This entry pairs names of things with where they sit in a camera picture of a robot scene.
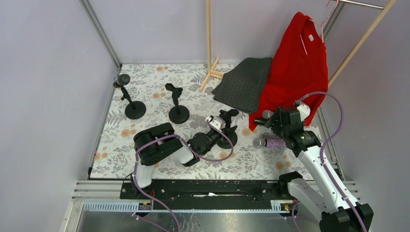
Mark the wooden clothes rack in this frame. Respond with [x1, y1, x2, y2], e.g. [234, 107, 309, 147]
[199, 0, 396, 92]

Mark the grey dotted cloth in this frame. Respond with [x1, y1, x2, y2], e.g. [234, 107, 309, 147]
[212, 58, 273, 114]

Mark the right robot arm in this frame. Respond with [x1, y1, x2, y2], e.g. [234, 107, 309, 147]
[265, 104, 374, 232]

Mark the silver head black microphone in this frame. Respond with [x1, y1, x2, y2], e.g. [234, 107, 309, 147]
[254, 110, 274, 126]

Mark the purple cable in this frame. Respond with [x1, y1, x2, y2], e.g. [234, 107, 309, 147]
[290, 91, 369, 232]
[131, 118, 235, 232]

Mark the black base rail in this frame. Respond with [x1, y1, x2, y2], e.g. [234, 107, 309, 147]
[120, 179, 294, 211]

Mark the purple glitter microphone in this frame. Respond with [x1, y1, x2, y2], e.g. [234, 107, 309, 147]
[252, 137, 286, 148]

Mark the black mic stand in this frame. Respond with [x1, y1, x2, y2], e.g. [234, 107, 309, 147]
[217, 109, 239, 149]
[113, 82, 146, 120]
[165, 83, 190, 124]

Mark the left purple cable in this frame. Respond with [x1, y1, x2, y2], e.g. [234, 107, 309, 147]
[131, 118, 235, 232]

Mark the black mic stand back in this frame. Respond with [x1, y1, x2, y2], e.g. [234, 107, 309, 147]
[113, 82, 146, 120]

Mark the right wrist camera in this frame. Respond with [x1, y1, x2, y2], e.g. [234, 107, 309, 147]
[294, 101, 311, 121]

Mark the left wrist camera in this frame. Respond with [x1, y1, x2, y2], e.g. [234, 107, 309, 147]
[206, 116, 226, 131]

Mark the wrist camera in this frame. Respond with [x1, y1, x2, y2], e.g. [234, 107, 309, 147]
[206, 116, 226, 131]
[294, 101, 311, 121]

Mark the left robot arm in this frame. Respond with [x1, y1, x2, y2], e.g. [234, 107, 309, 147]
[132, 122, 237, 189]

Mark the black mic stand middle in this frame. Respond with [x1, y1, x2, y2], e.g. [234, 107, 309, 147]
[165, 83, 190, 124]

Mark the pink clothes hanger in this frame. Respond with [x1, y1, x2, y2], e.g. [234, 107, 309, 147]
[300, 0, 339, 55]

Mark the floral table mat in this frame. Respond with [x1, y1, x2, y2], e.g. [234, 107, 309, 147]
[90, 64, 312, 180]

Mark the black mic stand front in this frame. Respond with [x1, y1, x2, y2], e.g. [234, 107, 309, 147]
[217, 109, 239, 149]

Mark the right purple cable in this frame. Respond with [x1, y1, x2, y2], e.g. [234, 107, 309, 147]
[290, 91, 369, 232]

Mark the red t-shirt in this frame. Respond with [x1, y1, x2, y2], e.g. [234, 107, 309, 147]
[249, 12, 328, 131]

